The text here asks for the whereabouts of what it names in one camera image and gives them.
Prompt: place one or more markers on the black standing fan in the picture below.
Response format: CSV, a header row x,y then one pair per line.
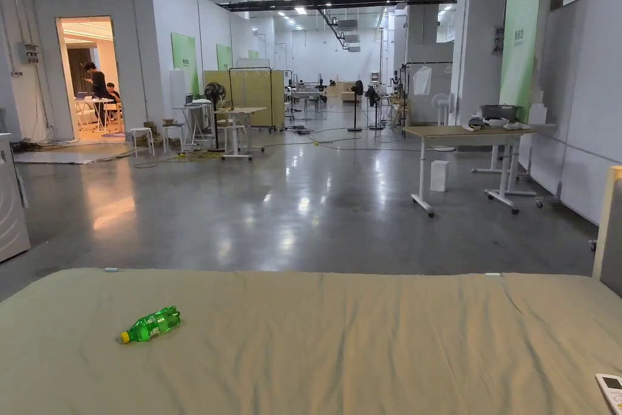
x,y
215,94
357,94

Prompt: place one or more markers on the green plastic bottle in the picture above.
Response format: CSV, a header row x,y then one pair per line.
x,y
151,324

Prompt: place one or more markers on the black clothes rack white shirt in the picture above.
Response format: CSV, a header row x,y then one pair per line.
x,y
427,78

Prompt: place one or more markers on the white washing machine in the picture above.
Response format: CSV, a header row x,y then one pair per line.
x,y
9,201

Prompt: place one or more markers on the bed with pale green sheet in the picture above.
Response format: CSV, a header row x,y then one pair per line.
x,y
340,352

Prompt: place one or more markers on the white remote control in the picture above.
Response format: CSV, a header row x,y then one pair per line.
x,y
612,388

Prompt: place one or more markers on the white standing fan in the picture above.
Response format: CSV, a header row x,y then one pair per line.
x,y
441,104

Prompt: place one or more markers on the white box on floor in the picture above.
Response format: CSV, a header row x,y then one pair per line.
x,y
439,176

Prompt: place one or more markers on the green banner panel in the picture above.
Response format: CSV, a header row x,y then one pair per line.
x,y
521,40

